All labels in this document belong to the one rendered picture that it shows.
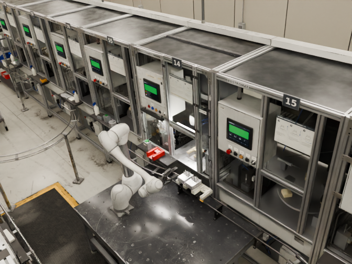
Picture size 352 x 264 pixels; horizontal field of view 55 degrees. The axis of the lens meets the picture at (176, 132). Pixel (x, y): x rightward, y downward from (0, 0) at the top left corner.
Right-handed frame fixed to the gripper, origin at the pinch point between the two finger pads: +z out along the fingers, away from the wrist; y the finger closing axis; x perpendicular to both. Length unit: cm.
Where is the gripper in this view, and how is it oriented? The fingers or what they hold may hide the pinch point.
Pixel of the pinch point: (175, 172)
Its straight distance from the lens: 320.2
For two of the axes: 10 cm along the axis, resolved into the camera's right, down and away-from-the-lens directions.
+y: -0.7, -8.4, -5.4
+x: -6.7, -3.6, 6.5
